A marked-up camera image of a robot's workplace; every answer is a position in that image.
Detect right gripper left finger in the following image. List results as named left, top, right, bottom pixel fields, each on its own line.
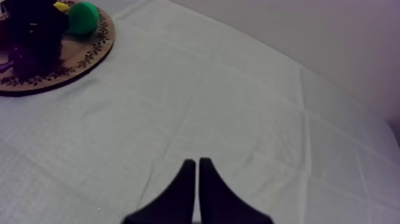
left=121, top=158, right=197, bottom=224

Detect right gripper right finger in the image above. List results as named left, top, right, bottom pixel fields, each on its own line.
left=199, top=157, right=275, bottom=224

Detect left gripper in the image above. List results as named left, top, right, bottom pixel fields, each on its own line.
left=0, top=0, right=70, bottom=65

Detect purple toy grapes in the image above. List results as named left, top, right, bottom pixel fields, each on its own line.
left=0, top=43, right=48, bottom=80

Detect round wooden board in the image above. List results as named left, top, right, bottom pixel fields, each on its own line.
left=0, top=0, right=116, bottom=97

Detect yellow toy banana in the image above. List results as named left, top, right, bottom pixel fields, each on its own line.
left=52, top=1, right=71, bottom=13

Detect green toy pear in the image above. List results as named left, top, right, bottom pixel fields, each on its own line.
left=66, top=1, right=101, bottom=35

